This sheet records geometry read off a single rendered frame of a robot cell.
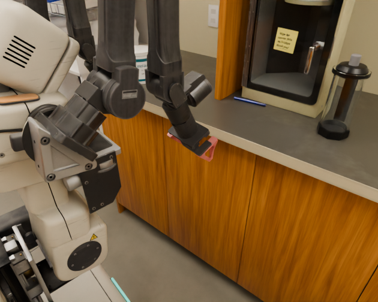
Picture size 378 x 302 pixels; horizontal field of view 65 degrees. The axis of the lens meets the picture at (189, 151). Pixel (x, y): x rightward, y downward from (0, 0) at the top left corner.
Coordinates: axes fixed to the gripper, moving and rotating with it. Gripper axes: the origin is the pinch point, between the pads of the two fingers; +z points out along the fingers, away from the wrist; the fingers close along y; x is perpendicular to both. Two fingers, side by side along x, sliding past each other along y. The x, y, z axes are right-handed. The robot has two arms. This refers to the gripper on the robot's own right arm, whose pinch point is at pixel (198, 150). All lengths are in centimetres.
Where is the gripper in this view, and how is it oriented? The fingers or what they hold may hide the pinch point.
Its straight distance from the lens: 83.7
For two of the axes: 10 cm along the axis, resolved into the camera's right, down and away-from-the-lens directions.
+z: 3.2, 5.8, 7.5
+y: -6.5, -4.4, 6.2
